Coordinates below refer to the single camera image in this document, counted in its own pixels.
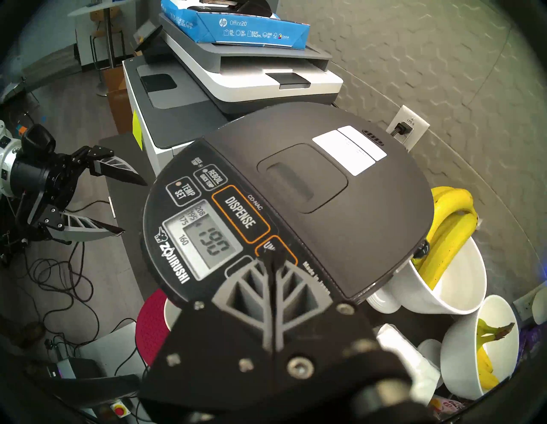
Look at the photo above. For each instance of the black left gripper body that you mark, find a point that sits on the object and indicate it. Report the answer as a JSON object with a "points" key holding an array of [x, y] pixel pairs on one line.
{"points": [[42, 179]]}

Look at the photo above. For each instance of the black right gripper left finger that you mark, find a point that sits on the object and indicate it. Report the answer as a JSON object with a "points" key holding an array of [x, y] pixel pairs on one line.
{"points": [[205, 342]]}

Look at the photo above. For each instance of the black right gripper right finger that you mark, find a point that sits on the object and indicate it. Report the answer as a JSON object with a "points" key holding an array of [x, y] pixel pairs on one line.
{"points": [[324, 333]]}

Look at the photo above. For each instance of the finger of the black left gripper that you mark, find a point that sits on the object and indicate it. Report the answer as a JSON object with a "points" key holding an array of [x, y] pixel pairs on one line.
{"points": [[81, 228], [115, 169]]}

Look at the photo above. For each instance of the black electric water dispenser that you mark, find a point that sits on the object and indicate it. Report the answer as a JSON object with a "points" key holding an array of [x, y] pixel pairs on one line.
{"points": [[342, 192]]}

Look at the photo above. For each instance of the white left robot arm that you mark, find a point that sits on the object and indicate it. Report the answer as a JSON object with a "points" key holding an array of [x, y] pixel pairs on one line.
{"points": [[6, 162]]}

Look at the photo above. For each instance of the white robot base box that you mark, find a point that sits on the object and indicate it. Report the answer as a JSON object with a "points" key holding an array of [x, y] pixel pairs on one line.
{"points": [[102, 346]]}

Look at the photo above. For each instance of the red emergency stop button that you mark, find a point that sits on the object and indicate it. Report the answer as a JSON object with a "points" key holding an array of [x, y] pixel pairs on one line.
{"points": [[121, 410]]}

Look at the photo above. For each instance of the black mug white inside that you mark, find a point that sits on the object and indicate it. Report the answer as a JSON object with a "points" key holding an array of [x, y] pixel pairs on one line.
{"points": [[171, 316]]}

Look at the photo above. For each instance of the yellow sticky note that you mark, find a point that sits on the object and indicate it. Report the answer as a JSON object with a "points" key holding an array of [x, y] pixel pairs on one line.
{"points": [[137, 130]]}

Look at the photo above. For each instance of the red silicone mat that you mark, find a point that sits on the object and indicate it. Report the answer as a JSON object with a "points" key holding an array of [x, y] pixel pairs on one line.
{"points": [[149, 329]]}

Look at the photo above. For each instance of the cardboard box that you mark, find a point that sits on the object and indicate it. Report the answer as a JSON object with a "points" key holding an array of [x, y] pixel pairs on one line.
{"points": [[117, 102]]}

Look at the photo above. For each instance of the white grey office printer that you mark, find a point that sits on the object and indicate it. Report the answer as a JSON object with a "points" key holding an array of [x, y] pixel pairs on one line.
{"points": [[192, 107]]}

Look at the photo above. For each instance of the wooden bar stool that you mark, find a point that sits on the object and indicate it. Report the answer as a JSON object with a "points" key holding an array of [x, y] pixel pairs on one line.
{"points": [[119, 38]]}

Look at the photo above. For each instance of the small black box device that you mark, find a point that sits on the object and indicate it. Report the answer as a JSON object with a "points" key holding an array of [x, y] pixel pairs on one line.
{"points": [[72, 369]]}

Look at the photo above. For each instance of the white round bowl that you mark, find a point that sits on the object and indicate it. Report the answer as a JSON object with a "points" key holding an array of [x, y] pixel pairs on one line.
{"points": [[461, 367]]}

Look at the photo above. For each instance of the pink snack packet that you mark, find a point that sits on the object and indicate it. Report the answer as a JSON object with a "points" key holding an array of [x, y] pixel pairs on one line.
{"points": [[446, 406]]}

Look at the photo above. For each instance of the white round bar table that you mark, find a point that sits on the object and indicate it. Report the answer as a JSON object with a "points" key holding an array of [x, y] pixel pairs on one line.
{"points": [[107, 6]]}

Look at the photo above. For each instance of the yellow banana bunch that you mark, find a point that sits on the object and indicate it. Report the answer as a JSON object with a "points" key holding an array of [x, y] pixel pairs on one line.
{"points": [[453, 231]]}

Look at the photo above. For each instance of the spotted yellow banana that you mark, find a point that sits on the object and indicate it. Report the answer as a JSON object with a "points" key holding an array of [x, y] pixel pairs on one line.
{"points": [[487, 363]]}

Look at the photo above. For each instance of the blue copy paper ream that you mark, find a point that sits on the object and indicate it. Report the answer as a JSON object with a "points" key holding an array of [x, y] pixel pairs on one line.
{"points": [[256, 30]]}

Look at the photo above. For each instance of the purple coffee bag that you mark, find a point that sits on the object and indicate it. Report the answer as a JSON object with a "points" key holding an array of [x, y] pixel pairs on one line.
{"points": [[532, 342]]}

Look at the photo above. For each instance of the black stapler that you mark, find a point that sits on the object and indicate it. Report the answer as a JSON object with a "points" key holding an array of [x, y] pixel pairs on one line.
{"points": [[252, 6]]}

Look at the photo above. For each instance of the white tall tapered container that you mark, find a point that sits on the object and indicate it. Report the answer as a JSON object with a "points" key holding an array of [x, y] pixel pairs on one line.
{"points": [[540, 305]]}

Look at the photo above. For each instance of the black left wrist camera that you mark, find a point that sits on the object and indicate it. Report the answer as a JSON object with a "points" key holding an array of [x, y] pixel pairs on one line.
{"points": [[38, 141]]}

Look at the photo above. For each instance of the white pedestal bowl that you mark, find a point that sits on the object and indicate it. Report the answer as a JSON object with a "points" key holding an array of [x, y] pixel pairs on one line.
{"points": [[461, 290]]}

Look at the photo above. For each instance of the white wall outlet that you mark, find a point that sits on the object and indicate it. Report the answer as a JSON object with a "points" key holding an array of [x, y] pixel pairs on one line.
{"points": [[523, 301], [416, 126]]}

